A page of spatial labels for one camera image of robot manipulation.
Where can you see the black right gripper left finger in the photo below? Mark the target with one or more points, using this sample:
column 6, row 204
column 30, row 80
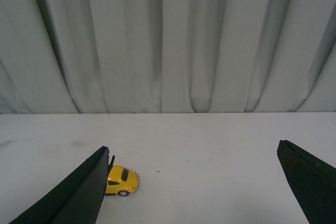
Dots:
column 77, row 198

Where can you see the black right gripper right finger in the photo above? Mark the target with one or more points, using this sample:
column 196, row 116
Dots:
column 311, row 180

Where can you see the yellow beetle toy car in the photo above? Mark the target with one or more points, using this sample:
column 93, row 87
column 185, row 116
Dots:
column 122, row 181

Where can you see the grey pleated curtain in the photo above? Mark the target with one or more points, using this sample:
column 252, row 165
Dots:
column 167, row 56

